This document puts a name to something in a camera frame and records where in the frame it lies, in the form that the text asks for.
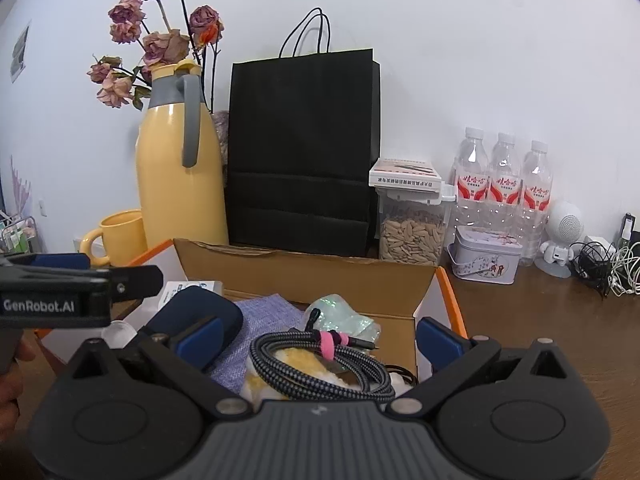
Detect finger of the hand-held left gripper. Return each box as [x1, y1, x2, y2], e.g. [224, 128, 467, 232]
[0, 264, 164, 304]
[0, 254, 92, 271]

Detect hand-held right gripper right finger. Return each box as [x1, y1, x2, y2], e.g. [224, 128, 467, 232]
[385, 316, 568, 415]

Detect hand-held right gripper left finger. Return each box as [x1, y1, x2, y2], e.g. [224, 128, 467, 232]
[72, 316, 251, 418]

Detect navy blue case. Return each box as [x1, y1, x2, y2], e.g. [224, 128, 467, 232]
[147, 285, 244, 351]

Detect white cap clear bottle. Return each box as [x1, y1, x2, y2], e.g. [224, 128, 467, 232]
[100, 321, 135, 348]

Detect purple woven cloth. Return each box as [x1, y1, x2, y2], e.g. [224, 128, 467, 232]
[210, 297, 313, 396]

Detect grey braided cable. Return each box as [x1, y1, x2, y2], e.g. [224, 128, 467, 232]
[249, 307, 416, 402]

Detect yellow plush toy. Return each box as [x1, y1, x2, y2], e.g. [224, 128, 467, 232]
[240, 347, 411, 402]

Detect iridescent cellophane bag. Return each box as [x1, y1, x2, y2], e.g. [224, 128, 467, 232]
[303, 294, 382, 356]

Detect orange cardboard box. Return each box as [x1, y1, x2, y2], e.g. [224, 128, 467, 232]
[35, 237, 468, 386]

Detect person's left hand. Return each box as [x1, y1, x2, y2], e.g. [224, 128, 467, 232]
[0, 341, 37, 428]

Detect yellow mug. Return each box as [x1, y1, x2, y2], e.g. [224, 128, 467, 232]
[80, 210, 149, 267]

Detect white printed tin box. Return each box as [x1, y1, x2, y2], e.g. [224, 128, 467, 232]
[446, 225, 523, 286]

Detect yellow thermos jug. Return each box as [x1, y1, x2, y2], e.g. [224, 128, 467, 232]
[136, 59, 230, 256]

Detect clear seed container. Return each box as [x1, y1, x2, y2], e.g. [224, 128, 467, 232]
[375, 185, 457, 266]

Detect clear water bottle red label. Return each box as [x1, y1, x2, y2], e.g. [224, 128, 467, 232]
[517, 140, 553, 267]
[452, 127, 490, 231]
[487, 132, 523, 241]

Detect white robot speaker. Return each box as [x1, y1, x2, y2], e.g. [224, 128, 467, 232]
[534, 201, 585, 278]

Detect white flat box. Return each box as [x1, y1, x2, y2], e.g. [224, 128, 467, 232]
[369, 157, 444, 190]

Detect black paper bag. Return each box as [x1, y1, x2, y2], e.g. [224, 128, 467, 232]
[225, 7, 381, 259]

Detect dried pink rose bouquet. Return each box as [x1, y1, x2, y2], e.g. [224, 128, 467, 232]
[87, 0, 224, 111]

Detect wire storage rack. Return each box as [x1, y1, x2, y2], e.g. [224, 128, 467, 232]
[0, 212, 37, 256]

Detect tangle of charger cables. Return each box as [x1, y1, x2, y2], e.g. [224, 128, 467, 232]
[570, 235, 640, 301]

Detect wall poster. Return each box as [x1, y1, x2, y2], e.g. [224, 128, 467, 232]
[10, 20, 32, 83]

